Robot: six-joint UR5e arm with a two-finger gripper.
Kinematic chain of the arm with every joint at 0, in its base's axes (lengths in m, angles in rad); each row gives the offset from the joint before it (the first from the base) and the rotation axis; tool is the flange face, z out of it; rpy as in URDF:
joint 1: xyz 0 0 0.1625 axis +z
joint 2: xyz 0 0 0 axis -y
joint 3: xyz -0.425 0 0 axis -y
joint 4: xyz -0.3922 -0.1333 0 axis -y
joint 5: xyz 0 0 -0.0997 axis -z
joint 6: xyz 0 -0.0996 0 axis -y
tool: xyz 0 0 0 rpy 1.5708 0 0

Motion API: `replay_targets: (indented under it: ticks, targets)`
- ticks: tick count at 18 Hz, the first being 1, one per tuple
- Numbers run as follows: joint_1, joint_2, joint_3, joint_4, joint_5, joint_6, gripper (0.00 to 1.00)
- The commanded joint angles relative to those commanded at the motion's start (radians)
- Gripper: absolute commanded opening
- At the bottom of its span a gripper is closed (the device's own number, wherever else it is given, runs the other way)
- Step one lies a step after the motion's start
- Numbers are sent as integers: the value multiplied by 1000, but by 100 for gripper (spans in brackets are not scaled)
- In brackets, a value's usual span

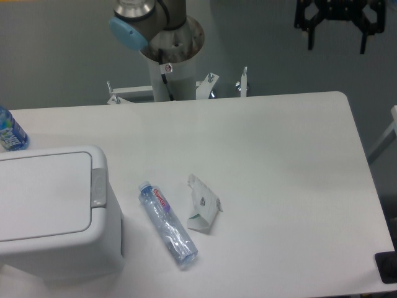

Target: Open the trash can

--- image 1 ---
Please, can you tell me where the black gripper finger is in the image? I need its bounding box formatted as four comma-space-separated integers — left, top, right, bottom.
350, 0, 386, 54
294, 0, 328, 50

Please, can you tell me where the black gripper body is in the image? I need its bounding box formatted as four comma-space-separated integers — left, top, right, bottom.
304, 1, 376, 22

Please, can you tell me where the white trash can body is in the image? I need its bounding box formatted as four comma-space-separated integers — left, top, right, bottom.
1, 145, 125, 281

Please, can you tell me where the white trash can lid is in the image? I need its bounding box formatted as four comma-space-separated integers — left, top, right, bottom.
1, 152, 92, 242

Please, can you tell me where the crumpled white paper carton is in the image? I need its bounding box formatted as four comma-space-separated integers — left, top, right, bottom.
187, 174, 223, 233

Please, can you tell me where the empty clear plastic bottle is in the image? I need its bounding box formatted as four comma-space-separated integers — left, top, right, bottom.
138, 181, 198, 268

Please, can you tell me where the black clamp at table edge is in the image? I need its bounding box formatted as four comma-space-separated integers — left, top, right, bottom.
375, 251, 396, 284

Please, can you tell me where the grey lid push button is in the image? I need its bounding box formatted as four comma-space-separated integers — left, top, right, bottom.
91, 168, 107, 208

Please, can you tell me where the blue labelled water bottle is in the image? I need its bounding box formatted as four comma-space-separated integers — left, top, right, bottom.
1, 106, 30, 151

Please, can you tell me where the white frame at right edge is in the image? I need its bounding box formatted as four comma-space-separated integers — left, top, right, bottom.
367, 106, 396, 165

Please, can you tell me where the white pedestal base frame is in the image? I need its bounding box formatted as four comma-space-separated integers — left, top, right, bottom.
107, 66, 249, 105

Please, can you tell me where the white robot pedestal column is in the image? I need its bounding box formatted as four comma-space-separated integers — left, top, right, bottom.
140, 52, 196, 102

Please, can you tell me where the black cable on pedestal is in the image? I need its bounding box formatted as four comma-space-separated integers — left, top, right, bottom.
158, 48, 175, 102

